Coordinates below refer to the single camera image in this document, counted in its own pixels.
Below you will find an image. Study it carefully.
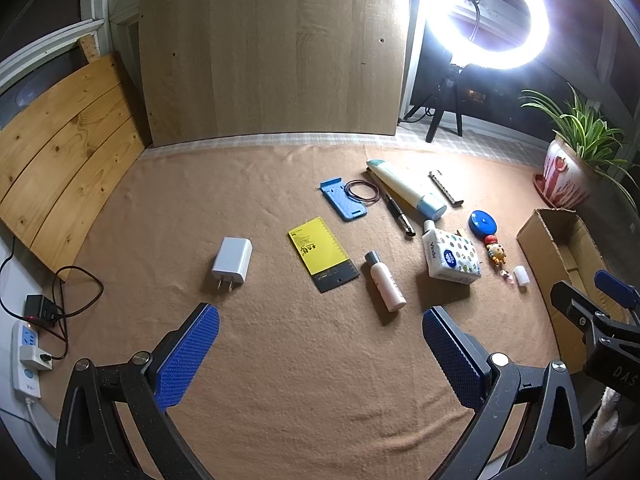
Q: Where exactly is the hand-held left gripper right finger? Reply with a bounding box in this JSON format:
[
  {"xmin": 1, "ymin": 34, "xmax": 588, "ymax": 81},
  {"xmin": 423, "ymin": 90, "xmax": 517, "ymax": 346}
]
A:
[{"xmin": 422, "ymin": 305, "xmax": 588, "ymax": 480}]

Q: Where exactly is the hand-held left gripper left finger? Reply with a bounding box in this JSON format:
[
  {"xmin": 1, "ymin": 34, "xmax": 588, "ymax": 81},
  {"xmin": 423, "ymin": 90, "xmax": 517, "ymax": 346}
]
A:
[{"xmin": 55, "ymin": 302, "xmax": 221, "ymax": 480}]

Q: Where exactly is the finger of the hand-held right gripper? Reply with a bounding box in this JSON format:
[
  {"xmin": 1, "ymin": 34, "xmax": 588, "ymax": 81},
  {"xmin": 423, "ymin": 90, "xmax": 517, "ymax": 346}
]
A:
[
  {"xmin": 550, "ymin": 281, "xmax": 615, "ymax": 347},
  {"xmin": 594, "ymin": 269, "xmax": 640, "ymax": 310}
]

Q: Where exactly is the cardboard box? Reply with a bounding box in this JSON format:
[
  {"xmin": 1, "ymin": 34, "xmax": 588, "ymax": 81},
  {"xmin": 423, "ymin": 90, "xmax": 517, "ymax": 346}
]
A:
[{"xmin": 516, "ymin": 208, "xmax": 632, "ymax": 362}]

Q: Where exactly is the white wall charger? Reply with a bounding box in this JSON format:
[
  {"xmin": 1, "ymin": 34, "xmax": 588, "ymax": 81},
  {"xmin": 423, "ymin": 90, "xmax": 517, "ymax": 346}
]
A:
[{"xmin": 210, "ymin": 236, "xmax": 254, "ymax": 294}]

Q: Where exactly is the white lotion tube blue cap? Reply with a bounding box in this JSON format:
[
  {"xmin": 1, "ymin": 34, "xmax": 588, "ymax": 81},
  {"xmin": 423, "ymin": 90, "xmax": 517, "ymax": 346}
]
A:
[{"xmin": 366, "ymin": 158, "xmax": 448, "ymax": 221}]

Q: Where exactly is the white fuzzy cloth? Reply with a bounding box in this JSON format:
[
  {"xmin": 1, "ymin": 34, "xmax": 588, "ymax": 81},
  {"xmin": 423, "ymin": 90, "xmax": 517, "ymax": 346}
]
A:
[{"xmin": 586, "ymin": 386, "xmax": 624, "ymax": 467}]

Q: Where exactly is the small pink bottle black cap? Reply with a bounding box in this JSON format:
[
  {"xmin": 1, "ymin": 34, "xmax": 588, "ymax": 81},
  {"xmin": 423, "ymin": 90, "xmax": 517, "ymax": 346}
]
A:
[{"xmin": 363, "ymin": 251, "xmax": 408, "ymax": 312}]

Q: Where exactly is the patterned tissue pack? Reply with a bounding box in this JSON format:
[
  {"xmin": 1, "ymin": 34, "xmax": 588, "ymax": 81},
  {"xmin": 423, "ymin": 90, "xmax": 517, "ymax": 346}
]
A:
[{"xmin": 422, "ymin": 219, "xmax": 484, "ymax": 281}]

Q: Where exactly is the round blue tape measure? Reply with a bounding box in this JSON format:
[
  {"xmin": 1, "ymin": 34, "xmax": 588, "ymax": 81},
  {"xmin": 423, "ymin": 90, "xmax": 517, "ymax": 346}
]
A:
[{"xmin": 468, "ymin": 209, "xmax": 496, "ymax": 237}]

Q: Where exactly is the spider plant in red-white pot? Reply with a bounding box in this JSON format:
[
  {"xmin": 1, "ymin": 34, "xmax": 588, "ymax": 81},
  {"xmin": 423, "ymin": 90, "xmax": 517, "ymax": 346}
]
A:
[{"xmin": 520, "ymin": 85, "xmax": 640, "ymax": 221}]

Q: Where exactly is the black power adapter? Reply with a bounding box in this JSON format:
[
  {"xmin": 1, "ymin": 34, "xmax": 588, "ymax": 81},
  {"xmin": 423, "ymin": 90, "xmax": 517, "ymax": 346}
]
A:
[{"xmin": 25, "ymin": 294, "xmax": 60, "ymax": 330}]

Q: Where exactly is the black pen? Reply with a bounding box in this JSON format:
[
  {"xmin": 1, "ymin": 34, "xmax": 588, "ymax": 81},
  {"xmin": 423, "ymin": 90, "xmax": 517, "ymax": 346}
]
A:
[{"xmin": 366, "ymin": 170, "xmax": 417, "ymax": 238}]

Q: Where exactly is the white power strip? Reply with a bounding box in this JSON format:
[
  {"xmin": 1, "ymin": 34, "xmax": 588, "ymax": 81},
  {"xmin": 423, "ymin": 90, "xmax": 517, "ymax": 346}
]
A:
[{"xmin": 11, "ymin": 321, "xmax": 54, "ymax": 402}]

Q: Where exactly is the yellow and grey ruler card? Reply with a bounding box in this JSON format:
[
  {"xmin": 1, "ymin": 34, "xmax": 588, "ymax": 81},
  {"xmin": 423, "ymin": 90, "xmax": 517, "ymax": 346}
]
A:
[{"xmin": 288, "ymin": 216, "xmax": 361, "ymax": 295}]

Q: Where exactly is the patterned white lighter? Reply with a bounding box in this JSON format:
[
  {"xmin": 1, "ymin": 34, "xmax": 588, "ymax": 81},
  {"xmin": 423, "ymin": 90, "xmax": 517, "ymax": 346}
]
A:
[{"xmin": 428, "ymin": 170, "xmax": 464, "ymax": 208}]

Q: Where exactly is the blue plastic phone holder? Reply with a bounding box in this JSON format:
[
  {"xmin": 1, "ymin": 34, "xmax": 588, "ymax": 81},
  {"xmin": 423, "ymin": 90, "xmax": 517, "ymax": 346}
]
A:
[{"xmin": 319, "ymin": 177, "xmax": 369, "ymax": 223}]

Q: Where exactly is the pine plank panel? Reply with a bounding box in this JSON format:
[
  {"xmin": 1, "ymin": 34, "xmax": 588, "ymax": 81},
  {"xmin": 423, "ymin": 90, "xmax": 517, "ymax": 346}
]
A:
[{"xmin": 0, "ymin": 52, "xmax": 152, "ymax": 284}]

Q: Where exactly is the black tripod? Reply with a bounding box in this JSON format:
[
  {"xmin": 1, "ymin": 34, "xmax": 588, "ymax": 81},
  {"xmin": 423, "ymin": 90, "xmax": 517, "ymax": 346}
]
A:
[{"xmin": 401, "ymin": 62, "xmax": 466, "ymax": 144}]

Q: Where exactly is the large light wooden board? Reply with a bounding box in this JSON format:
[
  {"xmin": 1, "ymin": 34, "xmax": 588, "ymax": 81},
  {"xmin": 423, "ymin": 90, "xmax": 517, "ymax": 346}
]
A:
[{"xmin": 137, "ymin": 0, "xmax": 412, "ymax": 149}]

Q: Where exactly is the doll keychain charm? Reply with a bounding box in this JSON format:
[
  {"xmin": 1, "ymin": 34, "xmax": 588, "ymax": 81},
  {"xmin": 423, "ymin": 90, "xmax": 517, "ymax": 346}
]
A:
[{"xmin": 484, "ymin": 232, "xmax": 516, "ymax": 284}]

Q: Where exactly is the black cable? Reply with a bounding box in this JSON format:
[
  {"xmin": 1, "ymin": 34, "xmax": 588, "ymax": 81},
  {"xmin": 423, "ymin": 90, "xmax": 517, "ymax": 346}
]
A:
[{"xmin": 0, "ymin": 237, "xmax": 105, "ymax": 362}]

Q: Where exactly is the brown hair tie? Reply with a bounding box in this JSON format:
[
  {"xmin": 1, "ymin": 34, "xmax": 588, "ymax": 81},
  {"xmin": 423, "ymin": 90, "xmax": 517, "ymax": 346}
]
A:
[{"xmin": 348, "ymin": 180, "xmax": 382, "ymax": 207}]

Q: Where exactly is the white ring light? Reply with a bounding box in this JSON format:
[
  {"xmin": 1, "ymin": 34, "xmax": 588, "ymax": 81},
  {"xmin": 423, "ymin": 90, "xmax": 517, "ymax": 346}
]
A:
[{"xmin": 422, "ymin": 0, "xmax": 552, "ymax": 72}]

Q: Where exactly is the white window frame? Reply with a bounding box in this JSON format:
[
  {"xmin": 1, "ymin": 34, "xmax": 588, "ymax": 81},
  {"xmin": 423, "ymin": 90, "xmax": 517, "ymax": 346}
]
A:
[{"xmin": 0, "ymin": 14, "xmax": 145, "ymax": 94}]

